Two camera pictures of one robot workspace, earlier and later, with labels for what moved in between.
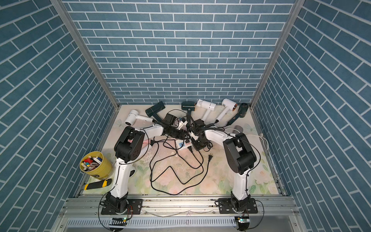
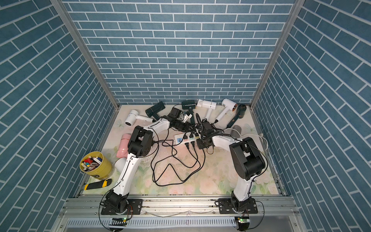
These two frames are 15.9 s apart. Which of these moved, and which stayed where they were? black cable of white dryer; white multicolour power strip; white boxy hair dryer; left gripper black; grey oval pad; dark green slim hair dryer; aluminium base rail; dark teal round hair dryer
Moved: left gripper black; black cable of white dryer; white multicolour power strip
Stayed: white boxy hair dryer; dark green slim hair dryer; grey oval pad; dark teal round hair dryer; aluminium base rail
